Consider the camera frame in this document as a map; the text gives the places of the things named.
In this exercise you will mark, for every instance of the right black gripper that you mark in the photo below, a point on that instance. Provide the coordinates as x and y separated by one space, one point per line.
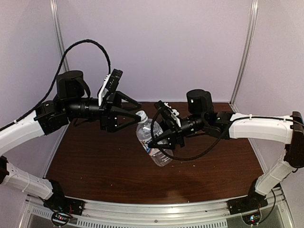
176 130

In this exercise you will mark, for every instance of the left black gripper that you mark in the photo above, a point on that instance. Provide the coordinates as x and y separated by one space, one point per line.
108 115

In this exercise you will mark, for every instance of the clear water bottle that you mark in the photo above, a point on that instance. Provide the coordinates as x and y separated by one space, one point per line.
143 133

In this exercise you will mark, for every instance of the white water bottle cap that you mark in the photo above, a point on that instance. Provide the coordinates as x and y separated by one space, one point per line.
143 116

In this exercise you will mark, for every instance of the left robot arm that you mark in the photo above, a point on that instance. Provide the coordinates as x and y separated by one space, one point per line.
72 101

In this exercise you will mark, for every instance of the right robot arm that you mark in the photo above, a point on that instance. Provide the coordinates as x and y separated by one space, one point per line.
287 129

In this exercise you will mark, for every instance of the left circuit board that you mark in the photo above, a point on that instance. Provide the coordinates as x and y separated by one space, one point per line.
60 219

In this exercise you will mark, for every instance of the circuit board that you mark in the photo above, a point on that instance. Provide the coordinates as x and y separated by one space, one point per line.
251 218
60 219

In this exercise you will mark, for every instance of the right circuit board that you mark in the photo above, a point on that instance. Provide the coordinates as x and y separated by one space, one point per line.
251 218

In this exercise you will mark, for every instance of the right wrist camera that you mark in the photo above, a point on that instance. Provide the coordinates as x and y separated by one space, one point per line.
174 114

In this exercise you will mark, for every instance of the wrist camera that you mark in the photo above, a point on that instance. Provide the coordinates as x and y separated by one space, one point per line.
174 114
110 85

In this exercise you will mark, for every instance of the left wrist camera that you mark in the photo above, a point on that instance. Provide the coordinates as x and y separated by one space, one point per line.
110 85

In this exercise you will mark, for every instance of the front aluminium rail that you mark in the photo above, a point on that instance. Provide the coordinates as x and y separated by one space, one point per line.
208 214

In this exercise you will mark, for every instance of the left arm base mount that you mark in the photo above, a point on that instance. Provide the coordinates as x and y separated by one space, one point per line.
59 202

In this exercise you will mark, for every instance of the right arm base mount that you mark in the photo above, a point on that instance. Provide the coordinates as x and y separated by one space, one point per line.
252 201

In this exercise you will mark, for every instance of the left aluminium frame post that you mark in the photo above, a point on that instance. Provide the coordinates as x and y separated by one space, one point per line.
57 26

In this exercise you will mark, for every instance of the aluminium frame post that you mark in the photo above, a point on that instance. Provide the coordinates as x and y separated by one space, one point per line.
57 26
253 14

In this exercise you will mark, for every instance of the right aluminium frame post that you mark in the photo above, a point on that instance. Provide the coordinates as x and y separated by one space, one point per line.
253 14

